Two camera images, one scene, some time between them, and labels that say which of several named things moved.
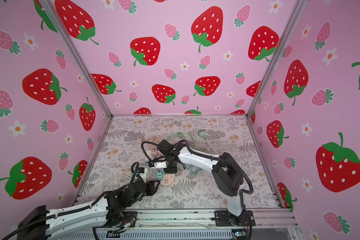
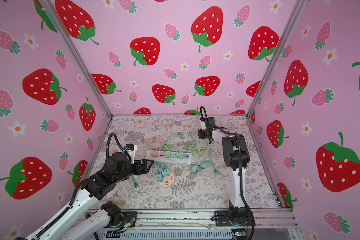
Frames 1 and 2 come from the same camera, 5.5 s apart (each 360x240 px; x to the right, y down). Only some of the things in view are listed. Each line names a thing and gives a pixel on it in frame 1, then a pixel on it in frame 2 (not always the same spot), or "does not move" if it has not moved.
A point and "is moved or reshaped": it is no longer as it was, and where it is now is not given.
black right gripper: x=170 y=170 to x=201 y=135
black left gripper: x=152 y=186 to x=145 y=169
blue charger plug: x=159 y=175 is moved or reshaped
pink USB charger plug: x=154 y=153 does not move
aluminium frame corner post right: x=300 y=7 does not move
